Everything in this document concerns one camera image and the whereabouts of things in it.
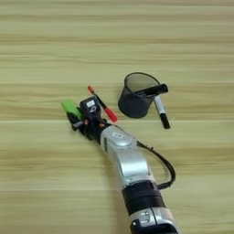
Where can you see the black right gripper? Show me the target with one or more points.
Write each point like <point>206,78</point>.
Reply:
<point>93,128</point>

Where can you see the green rectangular block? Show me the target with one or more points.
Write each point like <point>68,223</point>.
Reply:
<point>70,106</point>

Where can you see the black mesh pen cup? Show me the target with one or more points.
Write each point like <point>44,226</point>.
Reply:
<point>134,105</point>

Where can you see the grey marker with black cap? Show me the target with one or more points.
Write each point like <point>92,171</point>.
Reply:
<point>162,112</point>

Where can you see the black box with white label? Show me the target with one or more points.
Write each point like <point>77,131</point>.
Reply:
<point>90,107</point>

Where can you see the red and black pen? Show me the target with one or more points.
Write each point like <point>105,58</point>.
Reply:
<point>110,114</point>

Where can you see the black marker pen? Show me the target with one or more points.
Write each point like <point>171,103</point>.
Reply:
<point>154,90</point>

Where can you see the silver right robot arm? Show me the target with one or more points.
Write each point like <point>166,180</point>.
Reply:
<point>131,161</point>

